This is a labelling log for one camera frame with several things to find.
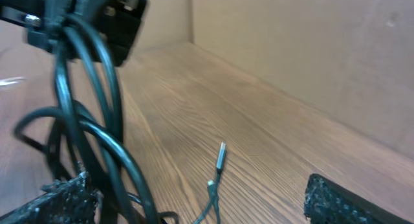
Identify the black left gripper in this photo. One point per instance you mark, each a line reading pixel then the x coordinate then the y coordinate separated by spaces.
pixel 118 21

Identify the black USB cable metallic plugs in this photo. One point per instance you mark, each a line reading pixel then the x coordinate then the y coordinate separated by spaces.
pixel 110 165

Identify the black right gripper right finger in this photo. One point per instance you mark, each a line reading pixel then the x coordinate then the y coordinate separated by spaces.
pixel 329 203

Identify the black USB cable matte plugs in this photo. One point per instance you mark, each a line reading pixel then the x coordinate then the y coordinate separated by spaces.
pixel 35 131

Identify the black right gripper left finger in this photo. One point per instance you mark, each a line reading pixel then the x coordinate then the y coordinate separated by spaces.
pixel 73 201

